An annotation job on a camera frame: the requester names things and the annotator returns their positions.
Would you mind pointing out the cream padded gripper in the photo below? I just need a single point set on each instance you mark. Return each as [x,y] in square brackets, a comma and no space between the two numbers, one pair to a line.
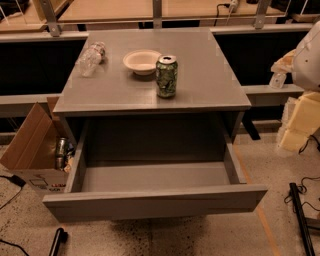
[307,63]

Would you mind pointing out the grey top drawer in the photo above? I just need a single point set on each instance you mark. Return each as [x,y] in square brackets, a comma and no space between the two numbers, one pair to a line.
[139,168]

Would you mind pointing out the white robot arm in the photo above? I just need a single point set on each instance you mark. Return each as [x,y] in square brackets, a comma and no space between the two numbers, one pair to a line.
[303,63]

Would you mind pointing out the grey drawer cabinet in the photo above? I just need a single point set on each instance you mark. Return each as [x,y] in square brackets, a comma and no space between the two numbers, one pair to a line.
[206,86]

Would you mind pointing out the clear soap dispenser bottle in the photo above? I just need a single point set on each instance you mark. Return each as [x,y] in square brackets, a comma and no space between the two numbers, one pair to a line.
[277,80]

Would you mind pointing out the yellow foam blocks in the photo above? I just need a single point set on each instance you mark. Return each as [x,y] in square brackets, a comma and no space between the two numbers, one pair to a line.
[300,119]

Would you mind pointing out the green soda can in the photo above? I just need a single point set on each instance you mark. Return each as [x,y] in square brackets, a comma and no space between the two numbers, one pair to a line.
[166,76]

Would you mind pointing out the black bar floor right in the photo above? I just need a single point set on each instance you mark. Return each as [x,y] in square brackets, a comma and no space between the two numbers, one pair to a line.
[307,242]

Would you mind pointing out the black bar floor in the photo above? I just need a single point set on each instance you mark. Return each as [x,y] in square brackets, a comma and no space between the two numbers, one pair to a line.
[60,237]
[307,242]

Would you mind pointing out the white paper bowl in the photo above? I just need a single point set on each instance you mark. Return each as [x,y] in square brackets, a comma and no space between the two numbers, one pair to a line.
[141,62]

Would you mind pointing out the clear plastic water bottle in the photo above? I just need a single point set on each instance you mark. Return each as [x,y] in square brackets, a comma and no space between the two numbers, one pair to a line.
[91,58]

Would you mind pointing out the wooden back table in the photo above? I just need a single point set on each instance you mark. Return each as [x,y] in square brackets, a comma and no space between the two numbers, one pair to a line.
[112,11]

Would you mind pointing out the can inside cardboard box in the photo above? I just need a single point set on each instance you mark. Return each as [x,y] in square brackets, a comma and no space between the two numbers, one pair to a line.
[61,153]

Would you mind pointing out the open cardboard box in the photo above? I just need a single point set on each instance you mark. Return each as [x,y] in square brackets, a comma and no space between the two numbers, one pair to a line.
[31,155]

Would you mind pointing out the black bar floor left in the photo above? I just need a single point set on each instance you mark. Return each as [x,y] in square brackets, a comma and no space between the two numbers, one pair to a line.
[60,237]

